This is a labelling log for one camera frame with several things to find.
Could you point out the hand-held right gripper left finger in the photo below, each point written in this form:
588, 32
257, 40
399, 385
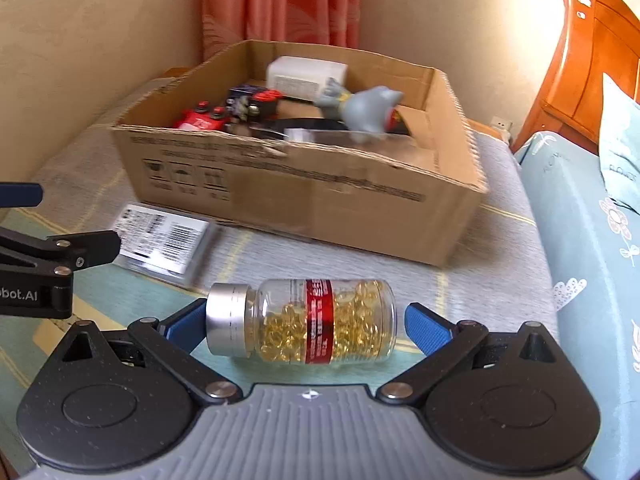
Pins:
182, 325

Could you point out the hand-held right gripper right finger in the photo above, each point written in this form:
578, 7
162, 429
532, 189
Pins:
425, 330

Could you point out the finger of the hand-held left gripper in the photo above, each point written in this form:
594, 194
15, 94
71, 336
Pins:
20, 195
95, 249

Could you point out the clear barcode card pack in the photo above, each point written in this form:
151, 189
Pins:
160, 242

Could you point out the clear bottle of yellow capsules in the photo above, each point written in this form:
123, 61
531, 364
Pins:
320, 320

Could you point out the brown cardboard box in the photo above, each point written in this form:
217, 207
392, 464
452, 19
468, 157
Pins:
325, 195

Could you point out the red toy car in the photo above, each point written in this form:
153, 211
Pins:
200, 119

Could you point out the light blue floral bedsheet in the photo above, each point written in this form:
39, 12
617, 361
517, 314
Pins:
590, 260

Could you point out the black and red toy truck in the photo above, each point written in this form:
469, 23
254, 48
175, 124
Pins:
252, 102

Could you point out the grey shark toy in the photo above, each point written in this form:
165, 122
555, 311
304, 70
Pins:
365, 107

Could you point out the black flat square case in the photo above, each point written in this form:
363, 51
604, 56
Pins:
300, 124

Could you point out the light blue pillow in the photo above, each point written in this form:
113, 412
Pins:
622, 150

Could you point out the white wrapped box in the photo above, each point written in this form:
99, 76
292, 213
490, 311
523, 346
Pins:
305, 77

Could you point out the wooden bed headboard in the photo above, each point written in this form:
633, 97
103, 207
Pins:
575, 70

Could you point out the pink patterned curtain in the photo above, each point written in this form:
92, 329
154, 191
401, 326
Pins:
280, 5

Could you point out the white wall socket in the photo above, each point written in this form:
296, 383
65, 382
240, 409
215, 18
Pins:
501, 124

